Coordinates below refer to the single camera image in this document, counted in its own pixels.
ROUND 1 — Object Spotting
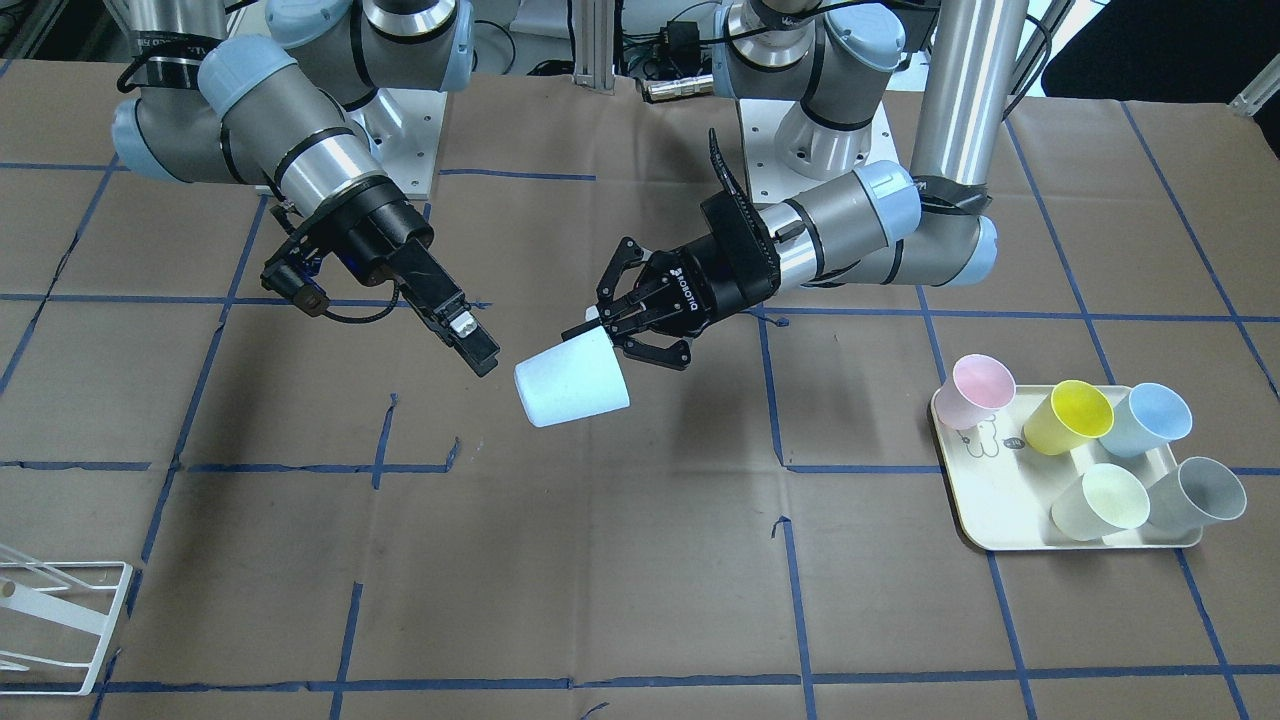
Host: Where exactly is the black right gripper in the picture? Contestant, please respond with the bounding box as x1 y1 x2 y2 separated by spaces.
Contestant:
301 176 500 377

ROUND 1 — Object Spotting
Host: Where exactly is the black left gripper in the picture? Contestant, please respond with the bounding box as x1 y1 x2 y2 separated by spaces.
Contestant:
561 191 781 372

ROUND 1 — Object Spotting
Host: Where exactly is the light blue plastic cup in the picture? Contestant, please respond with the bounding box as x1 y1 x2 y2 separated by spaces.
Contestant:
515 325 630 428

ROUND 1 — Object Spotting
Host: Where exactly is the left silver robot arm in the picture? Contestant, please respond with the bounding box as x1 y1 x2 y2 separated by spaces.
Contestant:
563 1 1028 370

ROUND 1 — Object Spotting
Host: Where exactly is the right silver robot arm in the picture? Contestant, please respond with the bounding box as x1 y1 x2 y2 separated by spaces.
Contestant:
111 1 499 375

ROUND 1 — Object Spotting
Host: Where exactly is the pink plastic cup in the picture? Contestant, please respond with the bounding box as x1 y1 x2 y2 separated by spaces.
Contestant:
933 354 1018 430

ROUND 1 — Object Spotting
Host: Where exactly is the yellow plastic cup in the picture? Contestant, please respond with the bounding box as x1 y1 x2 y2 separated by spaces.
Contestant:
1023 379 1115 456

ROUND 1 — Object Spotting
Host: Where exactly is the cream white plastic cup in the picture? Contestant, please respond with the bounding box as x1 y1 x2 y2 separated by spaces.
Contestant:
1050 462 1151 541

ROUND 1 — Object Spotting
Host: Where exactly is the grey plastic cup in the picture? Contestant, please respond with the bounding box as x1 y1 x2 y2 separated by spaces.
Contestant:
1148 457 1248 534

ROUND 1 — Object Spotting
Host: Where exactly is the cream bunny print tray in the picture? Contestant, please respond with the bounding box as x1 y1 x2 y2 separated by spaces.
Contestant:
933 384 1204 551

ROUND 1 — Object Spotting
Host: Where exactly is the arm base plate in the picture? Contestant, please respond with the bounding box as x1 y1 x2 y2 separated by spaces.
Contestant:
355 88 449 201
737 99 899 205

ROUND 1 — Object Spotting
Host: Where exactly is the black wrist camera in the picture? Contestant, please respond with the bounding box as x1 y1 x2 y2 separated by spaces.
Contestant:
260 258 330 316

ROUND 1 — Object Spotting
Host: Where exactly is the aluminium frame post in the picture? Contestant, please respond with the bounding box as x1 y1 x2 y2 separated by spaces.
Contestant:
567 0 617 95

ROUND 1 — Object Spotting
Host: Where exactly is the white wire cup rack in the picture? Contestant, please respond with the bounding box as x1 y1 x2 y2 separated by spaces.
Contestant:
1 544 134 696

